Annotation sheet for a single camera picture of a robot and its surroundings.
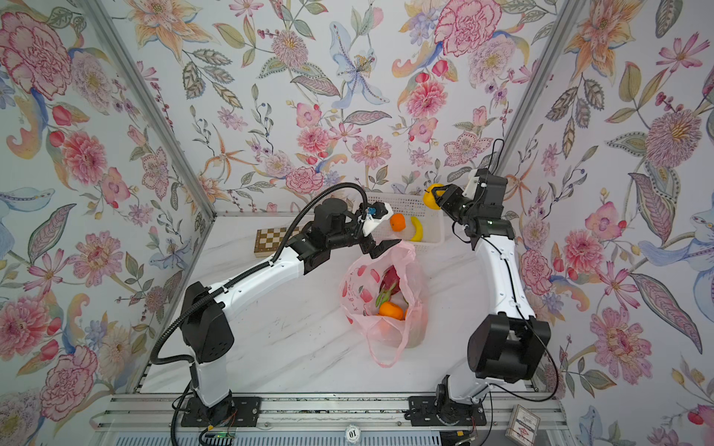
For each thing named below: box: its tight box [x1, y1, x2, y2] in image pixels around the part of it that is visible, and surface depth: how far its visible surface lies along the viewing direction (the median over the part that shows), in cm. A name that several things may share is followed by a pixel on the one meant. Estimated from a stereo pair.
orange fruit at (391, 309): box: [378, 301, 406, 321], surface depth 90 cm
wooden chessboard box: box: [253, 225, 301, 258], surface depth 111 cm
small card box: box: [504, 404, 542, 446], surface depth 73 cm
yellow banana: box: [410, 216, 424, 242], surface depth 116 cm
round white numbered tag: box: [345, 424, 361, 444], surface depth 68 cm
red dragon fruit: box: [375, 264, 401, 308], surface depth 95 cm
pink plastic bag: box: [341, 240, 428, 368], surface depth 82 cm
